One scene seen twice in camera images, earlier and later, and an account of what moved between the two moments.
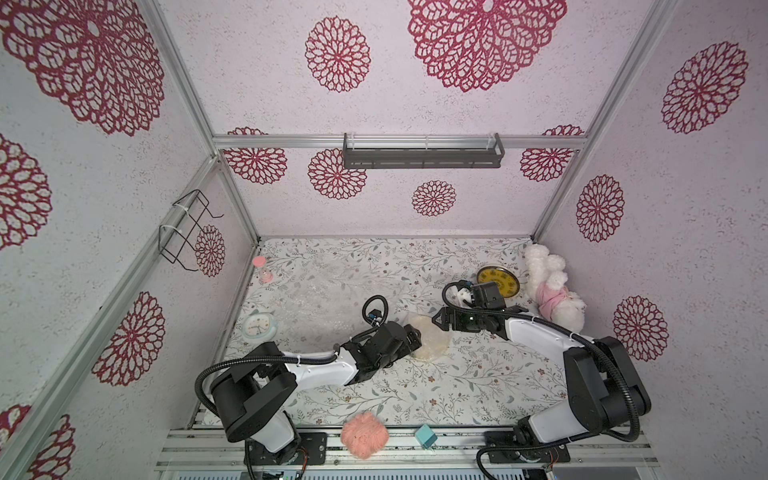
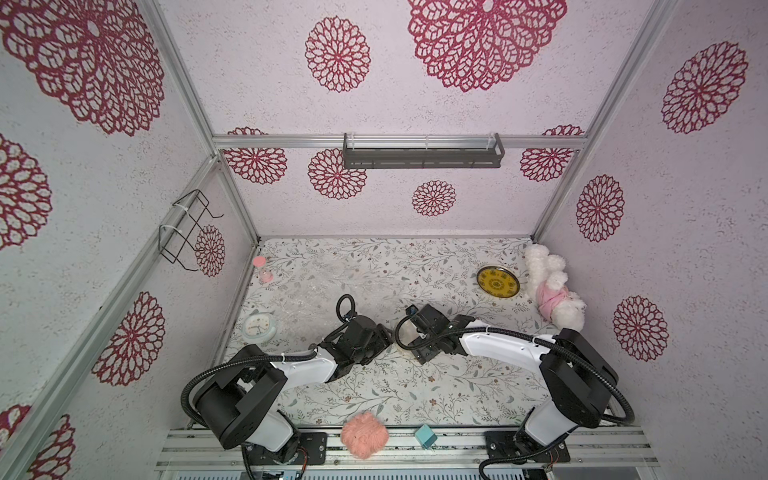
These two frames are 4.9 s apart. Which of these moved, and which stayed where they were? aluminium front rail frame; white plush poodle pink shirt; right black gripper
Moved: right black gripper
Stayed: white plush poodle pink shirt; aluminium front rail frame
